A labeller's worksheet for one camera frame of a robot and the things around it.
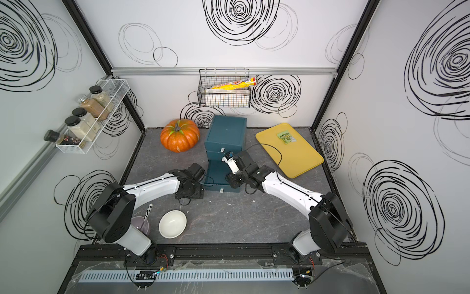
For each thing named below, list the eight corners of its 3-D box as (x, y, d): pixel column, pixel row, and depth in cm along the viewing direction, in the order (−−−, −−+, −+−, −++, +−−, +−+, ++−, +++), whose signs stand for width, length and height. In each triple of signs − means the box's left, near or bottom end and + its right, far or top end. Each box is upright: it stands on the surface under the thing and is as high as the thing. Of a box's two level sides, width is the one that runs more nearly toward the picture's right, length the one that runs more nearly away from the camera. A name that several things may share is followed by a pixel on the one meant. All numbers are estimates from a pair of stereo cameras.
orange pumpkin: (165, 157, 108) (157, 142, 98) (172, 134, 120) (166, 119, 110) (197, 157, 108) (193, 142, 98) (201, 134, 120) (198, 119, 110)
